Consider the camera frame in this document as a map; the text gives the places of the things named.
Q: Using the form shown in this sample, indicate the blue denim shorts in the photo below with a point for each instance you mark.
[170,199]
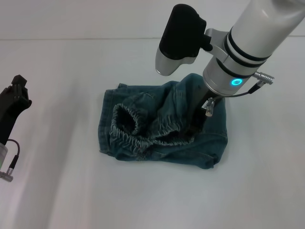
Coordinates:
[166,148]

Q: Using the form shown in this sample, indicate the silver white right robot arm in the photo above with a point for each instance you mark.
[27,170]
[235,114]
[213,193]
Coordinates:
[250,35]

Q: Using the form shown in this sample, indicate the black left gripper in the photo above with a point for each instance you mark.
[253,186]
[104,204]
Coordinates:
[12,112]

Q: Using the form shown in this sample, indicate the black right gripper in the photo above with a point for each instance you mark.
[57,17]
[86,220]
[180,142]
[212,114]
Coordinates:
[201,102]

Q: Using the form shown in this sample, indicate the right wrist camera housing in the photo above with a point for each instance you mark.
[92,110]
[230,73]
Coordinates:
[181,31]

